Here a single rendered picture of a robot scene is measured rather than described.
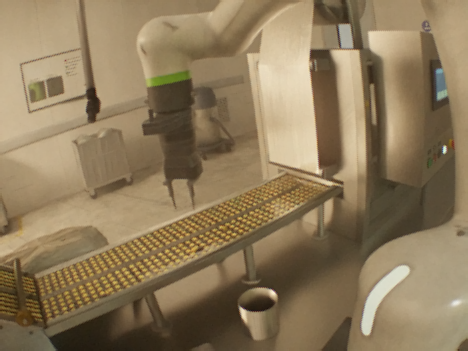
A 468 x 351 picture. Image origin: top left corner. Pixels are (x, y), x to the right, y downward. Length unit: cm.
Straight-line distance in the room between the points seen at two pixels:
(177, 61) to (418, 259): 52
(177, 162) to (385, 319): 52
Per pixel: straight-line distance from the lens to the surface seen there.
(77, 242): 89
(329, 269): 91
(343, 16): 102
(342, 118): 91
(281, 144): 100
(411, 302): 29
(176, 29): 64
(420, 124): 86
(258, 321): 69
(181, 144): 66
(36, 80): 434
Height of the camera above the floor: 135
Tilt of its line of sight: 20 degrees down
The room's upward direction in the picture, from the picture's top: 8 degrees counter-clockwise
